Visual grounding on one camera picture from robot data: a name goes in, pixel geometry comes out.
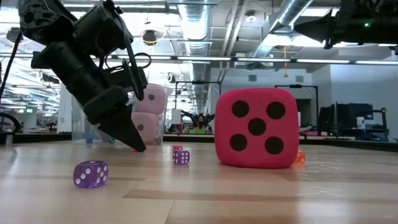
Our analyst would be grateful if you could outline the black ceiling camera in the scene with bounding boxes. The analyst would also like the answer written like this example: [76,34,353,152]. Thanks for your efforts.
[142,29,158,47]
[6,27,23,44]

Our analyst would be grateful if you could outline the yellow hanging cord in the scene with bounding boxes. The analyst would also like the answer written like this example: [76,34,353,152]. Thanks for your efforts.
[282,45,289,78]

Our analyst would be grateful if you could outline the large pink foam die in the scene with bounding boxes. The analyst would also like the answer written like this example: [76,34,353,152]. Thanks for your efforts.
[130,111,159,146]
[132,83,169,115]

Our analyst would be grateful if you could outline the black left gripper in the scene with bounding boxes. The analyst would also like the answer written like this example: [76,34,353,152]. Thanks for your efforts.
[30,40,149,153]

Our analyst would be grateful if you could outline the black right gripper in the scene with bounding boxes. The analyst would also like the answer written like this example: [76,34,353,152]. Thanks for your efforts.
[294,0,398,50]

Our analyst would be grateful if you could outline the large red foam die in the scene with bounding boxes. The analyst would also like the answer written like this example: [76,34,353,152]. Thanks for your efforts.
[214,86,300,169]

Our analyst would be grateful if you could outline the clear plastic container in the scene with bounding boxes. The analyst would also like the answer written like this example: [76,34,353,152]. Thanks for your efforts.
[71,83,174,146]

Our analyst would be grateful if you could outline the small purple die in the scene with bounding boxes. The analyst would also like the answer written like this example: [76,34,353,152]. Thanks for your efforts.
[73,160,109,189]
[172,149,190,166]

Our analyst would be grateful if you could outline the dark background monitors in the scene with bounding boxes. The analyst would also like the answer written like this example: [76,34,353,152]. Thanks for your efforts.
[318,102,374,133]

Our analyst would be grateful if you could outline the small orange die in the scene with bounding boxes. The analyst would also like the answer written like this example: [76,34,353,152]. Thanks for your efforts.
[294,150,306,165]

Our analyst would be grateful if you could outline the grey metal post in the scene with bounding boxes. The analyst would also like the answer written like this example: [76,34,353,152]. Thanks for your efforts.
[4,130,15,147]

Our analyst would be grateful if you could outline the black background stand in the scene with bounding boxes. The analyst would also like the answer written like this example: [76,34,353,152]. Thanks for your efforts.
[174,80,222,110]
[274,83,320,125]

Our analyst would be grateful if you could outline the silver ceiling duct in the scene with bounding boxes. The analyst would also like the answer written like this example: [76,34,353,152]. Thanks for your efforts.
[178,0,212,57]
[251,0,313,58]

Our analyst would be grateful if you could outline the person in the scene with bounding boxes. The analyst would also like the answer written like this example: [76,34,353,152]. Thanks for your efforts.
[183,111,215,134]

